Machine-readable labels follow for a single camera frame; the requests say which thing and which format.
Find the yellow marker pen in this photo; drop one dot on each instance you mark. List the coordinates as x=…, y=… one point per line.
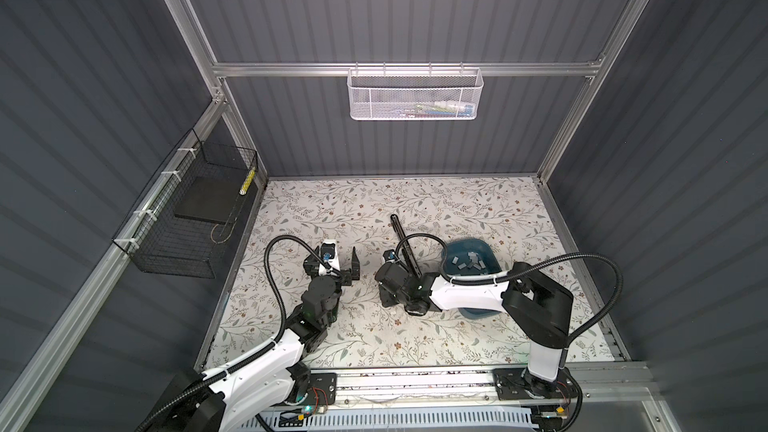
x=243, y=190

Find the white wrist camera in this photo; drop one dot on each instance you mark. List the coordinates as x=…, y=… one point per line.
x=389, y=256
x=328, y=253

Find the teal plastic tray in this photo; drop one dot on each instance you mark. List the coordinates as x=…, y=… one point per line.
x=468, y=257

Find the black wire basket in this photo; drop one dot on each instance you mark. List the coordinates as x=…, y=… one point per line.
x=158, y=242

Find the black long stapler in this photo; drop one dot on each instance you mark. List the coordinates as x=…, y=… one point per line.
x=407, y=253

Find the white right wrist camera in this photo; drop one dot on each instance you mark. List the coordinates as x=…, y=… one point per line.
x=389, y=256

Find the black foam pad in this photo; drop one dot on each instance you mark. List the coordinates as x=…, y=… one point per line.
x=209, y=200

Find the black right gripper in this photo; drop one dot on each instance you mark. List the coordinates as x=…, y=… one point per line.
x=383, y=296

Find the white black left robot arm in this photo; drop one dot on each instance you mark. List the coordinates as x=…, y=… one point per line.
x=224, y=397

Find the white wire mesh basket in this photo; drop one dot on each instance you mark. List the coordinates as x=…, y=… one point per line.
x=429, y=94

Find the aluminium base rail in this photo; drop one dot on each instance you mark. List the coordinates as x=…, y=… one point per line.
x=513, y=383

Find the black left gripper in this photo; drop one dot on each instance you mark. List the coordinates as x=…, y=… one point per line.
x=350, y=274

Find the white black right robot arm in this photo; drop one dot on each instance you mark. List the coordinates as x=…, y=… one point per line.
x=540, y=306

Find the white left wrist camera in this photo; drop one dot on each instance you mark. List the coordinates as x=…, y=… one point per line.
x=328, y=253

